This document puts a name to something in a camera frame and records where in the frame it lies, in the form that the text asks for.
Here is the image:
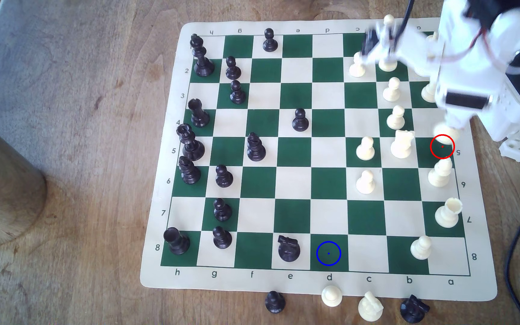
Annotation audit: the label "black chess queen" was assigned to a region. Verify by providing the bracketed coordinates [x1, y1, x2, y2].
[176, 123, 206, 161]

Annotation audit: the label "black camera cable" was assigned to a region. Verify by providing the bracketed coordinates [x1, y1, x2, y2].
[399, 0, 416, 32]

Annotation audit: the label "round wooden post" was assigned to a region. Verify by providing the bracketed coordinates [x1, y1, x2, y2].
[0, 110, 48, 246]

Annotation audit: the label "green and white chess mat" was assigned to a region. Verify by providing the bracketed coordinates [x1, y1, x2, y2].
[139, 17, 498, 302]

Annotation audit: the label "black chess king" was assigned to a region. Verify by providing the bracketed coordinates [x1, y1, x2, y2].
[190, 33, 215, 77]

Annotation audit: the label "black chess rook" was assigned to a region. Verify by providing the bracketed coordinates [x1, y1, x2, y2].
[163, 227, 191, 255]
[188, 98, 211, 128]

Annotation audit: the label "black chess knight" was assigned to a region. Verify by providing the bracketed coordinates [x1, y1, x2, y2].
[277, 235, 301, 263]
[400, 295, 431, 324]

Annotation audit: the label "white chess bishop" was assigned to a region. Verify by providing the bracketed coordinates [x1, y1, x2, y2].
[428, 157, 453, 188]
[378, 54, 399, 73]

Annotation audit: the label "white chess knight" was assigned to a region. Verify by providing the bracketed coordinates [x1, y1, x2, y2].
[358, 291, 384, 322]
[390, 129, 415, 159]

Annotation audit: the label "red servo wires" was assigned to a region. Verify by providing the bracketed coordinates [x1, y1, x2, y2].
[441, 26, 513, 70]

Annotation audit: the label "black chess bishop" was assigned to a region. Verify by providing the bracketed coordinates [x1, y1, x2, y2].
[246, 132, 266, 162]
[178, 156, 201, 185]

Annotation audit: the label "black chess pawn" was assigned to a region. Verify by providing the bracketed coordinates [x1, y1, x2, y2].
[215, 165, 234, 188]
[265, 291, 286, 314]
[230, 80, 246, 105]
[213, 198, 233, 222]
[212, 226, 233, 250]
[262, 28, 279, 52]
[225, 56, 242, 80]
[292, 108, 309, 132]

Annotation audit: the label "white chess queen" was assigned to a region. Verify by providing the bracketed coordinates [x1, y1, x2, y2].
[435, 122, 464, 145]

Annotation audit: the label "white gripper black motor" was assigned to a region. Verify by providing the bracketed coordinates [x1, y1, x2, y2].
[436, 63, 497, 128]

